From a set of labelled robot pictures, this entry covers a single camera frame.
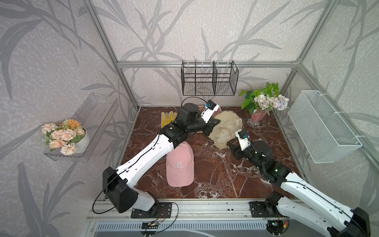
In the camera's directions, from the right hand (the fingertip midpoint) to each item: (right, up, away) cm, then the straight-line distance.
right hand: (231, 139), depth 75 cm
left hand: (-7, +9, -7) cm, 14 cm away
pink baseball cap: (-27, -16, +6) cm, 32 cm away
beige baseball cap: (+1, +8, +7) cm, 11 cm away
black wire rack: (-10, +40, +30) cm, 51 cm away
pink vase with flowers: (+18, +20, +10) cm, 29 cm away
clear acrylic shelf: (-70, +13, 0) cm, 71 cm away
